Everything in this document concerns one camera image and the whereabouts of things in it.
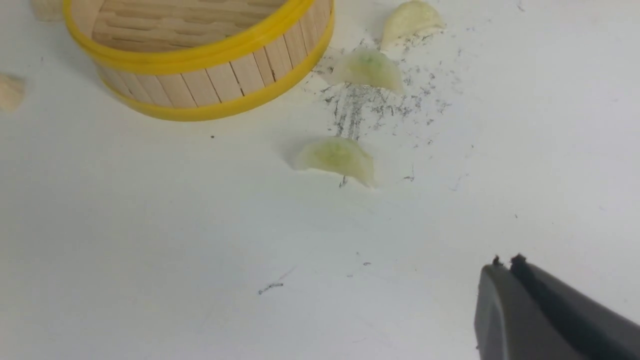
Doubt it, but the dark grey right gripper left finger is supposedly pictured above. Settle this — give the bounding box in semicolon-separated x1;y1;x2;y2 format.
474;255;589;360

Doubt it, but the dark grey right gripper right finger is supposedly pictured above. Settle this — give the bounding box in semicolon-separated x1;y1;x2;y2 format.
509;254;640;360

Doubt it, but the pale green dumpling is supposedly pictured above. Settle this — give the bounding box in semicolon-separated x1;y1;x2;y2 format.
331;48;405;95
380;0;446;50
294;136;377;188

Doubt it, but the cream dumpling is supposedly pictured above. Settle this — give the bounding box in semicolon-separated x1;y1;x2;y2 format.
0;72;26;113

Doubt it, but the bamboo steamer tray yellow rim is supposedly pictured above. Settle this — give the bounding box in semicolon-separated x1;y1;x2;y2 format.
62;0;335;122

